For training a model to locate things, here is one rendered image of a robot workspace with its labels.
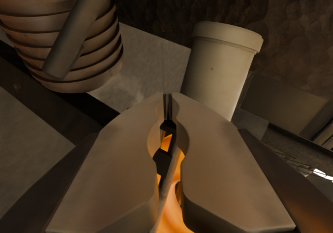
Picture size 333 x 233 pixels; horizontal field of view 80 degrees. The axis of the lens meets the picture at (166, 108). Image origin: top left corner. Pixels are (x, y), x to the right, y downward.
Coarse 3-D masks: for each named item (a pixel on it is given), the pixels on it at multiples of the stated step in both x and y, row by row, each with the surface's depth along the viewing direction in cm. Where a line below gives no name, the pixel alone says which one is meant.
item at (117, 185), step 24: (120, 120) 9; (144, 120) 9; (96, 144) 8; (120, 144) 8; (144, 144) 8; (96, 168) 7; (120, 168) 7; (144, 168) 7; (72, 192) 6; (96, 192) 6; (120, 192) 6; (144, 192) 6; (72, 216) 5; (96, 216) 5; (120, 216) 5; (144, 216) 6
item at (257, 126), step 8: (240, 112) 257; (248, 112) 264; (232, 120) 250; (240, 120) 247; (248, 120) 247; (256, 120) 247; (264, 120) 251; (240, 128) 244; (248, 128) 242; (256, 128) 240; (264, 128) 239; (256, 136) 237
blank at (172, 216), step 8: (168, 136) 21; (168, 144) 20; (176, 168) 20; (160, 176) 21; (176, 176) 20; (168, 200) 23; (176, 200) 24; (168, 208) 22; (176, 208) 23; (168, 216) 22; (176, 216) 23; (160, 224) 22; (168, 224) 22; (176, 224) 22; (184, 224) 22; (160, 232) 22; (168, 232) 22; (176, 232) 21; (184, 232) 22; (192, 232) 22
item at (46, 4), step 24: (0, 0) 17; (24, 0) 17; (48, 0) 18; (72, 0) 19; (0, 24) 21; (24, 24) 19; (48, 24) 19; (96, 24) 21; (24, 48) 21; (48, 48) 21; (96, 48) 23; (120, 48) 27; (72, 72) 23; (96, 72) 25
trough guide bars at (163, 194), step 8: (160, 136) 18; (176, 144) 17; (160, 152) 18; (168, 152) 18; (176, 152) 17; (160, 160) 18; (168, 160) 18; (176, 160) 18; (160, 168) 18; (168, 168) 18; (168, 176) 18; (160, 184) 19; (168, 184) 18; (160, 192) 19; (168, 192) 19; (176, 192) 25; (160, 200) 19; (160, 208) 19; (160, 216) 19; (152, 232) 20
